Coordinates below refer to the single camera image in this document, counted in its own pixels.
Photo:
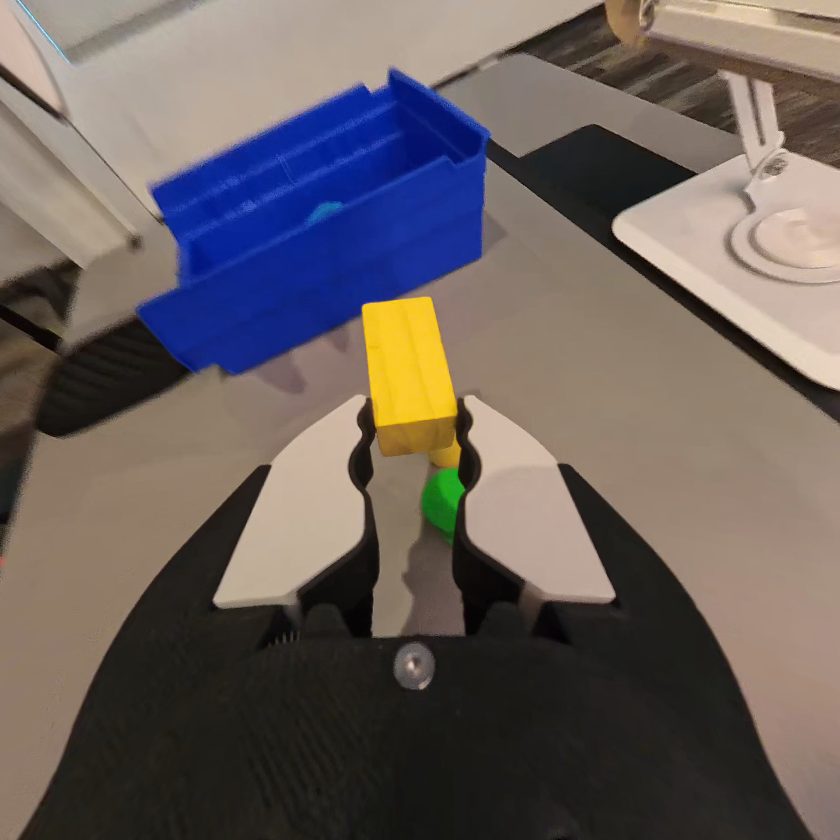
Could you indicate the wooden document stand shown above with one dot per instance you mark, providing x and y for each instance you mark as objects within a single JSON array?
[{"x": 696, "y": 236}]

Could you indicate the green cylinder block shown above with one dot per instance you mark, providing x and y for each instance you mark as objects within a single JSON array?
[{"x": 442, "y": 502}]

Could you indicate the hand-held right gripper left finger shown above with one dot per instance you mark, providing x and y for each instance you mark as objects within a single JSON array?
[{"x": 295, "y": 525}]

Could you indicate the blue arch block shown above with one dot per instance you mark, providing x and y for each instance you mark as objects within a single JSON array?
[{"x": 323, "y": 210}]

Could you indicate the blue plastic bin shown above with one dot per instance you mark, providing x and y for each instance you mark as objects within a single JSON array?
[{"x": 328, "y": 289}]

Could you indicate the yellow arch block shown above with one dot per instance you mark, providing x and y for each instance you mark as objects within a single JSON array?
[{"x": 407, "y": 368}]

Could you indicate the yellow cylinder block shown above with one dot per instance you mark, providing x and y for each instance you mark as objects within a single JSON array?
[{"x": 448, "y": 456}]

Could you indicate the black mesh pad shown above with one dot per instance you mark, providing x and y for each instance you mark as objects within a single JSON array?
[{"x": 99, "y": 381}]

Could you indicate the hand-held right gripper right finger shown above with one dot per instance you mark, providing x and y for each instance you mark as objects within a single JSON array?
[{"x": 538, "y": 525}]

